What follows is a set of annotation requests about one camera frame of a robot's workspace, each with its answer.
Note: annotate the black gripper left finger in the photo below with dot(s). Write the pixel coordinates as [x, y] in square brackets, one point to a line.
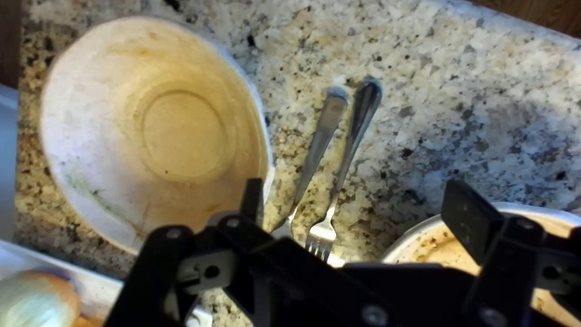
[163, 265]

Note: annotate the clean beige bowl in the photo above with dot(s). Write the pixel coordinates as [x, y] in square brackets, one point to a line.
[151, 120]

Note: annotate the yellow onion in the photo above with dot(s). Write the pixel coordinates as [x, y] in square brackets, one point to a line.
[36, 299]

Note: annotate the beige bowl with food residue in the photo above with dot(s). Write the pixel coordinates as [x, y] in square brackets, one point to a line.
[432, 245]

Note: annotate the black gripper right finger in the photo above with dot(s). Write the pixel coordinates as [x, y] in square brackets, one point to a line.
[508, 254]

